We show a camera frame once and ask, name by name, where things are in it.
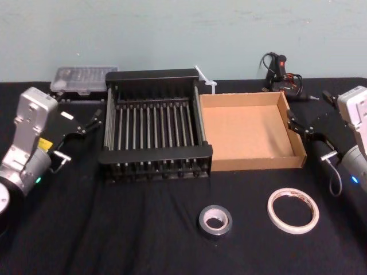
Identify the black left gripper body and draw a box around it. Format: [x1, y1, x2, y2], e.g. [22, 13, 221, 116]
[40, 104, 87, 155]

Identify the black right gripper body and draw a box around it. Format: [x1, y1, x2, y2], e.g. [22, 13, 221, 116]
[309, 112, 355, 157]

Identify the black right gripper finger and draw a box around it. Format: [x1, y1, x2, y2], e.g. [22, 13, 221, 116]
[286, 109, 315, 139]
[322, 90, 339, 109]

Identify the roll of white tape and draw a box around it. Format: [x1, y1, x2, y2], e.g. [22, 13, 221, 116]
[267, 187, 320, 235]

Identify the roll of silver tape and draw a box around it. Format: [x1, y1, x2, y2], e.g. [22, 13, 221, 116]
[198, 205, 233, 241]

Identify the clear plastic case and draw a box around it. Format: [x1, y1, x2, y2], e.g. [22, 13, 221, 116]
[48, 66, 119, 104]

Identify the shallow brown cardboard tray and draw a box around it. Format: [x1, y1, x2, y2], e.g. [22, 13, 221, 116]
[199, 91, 308, 172]

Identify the black rack with steel bars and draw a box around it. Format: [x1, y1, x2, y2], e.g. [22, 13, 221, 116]
[97, 68, 214, 184]

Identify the black table cloth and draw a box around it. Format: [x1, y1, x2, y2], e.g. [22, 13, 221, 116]
[0, 76, 367, 275]

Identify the thin dark right gripper cable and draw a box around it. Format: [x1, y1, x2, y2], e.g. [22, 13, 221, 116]
[320, 151, 343, 197]

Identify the black corded tool red switch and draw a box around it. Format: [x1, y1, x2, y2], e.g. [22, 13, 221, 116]
[259, 52, 319, 101]

